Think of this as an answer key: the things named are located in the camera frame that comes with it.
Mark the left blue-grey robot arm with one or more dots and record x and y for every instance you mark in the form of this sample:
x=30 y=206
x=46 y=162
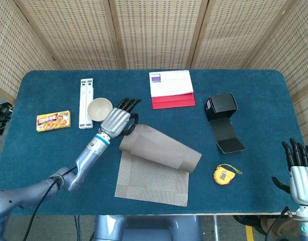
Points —
x=88 y=155

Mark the blue carpet table cover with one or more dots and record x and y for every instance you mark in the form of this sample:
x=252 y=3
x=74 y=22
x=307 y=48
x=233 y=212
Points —
x=168 y=118

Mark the white folding stand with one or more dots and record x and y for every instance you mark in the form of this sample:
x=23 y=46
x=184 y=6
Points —
x=83 y=105

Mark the grey-brown woven placemat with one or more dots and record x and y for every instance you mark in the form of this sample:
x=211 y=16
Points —
x=153 y=175

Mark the metal table leg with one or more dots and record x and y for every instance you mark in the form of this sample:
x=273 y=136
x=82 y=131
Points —
x=215 y=228

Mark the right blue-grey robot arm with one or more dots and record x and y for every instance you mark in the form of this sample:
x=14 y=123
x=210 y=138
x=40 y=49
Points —
x=305 y=221

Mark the white desk calendar red base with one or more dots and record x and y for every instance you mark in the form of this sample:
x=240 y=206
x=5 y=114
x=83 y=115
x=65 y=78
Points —
x=172 y=86

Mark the yellow tape measure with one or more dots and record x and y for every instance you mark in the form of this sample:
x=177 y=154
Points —
x=222 y=176

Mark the beige bowl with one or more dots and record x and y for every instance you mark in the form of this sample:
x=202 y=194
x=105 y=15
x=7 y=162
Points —
x=96 y=109

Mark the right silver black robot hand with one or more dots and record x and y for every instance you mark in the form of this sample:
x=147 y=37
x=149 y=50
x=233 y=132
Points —
x=303 y=180

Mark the yellow curry roux box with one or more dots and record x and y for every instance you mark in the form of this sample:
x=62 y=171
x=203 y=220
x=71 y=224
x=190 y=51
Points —
x=53 y=121

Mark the blue-grey robot torso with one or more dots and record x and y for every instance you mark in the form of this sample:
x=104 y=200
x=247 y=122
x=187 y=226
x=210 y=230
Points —
x=146 y=229

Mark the black open cardboard box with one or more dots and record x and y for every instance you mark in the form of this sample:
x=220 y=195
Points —
x=222 y=105

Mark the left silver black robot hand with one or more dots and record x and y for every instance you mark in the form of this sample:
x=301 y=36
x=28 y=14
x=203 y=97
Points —
x=116 y=120

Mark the woven folding screen panel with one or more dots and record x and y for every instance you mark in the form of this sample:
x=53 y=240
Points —
x=13 y=50
x=73 y=35
x=297 y=57
x=234 y=35
x=156 y=32

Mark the dark brown bag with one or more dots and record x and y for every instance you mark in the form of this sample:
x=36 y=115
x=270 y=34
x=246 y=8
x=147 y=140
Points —
x=249 y=223

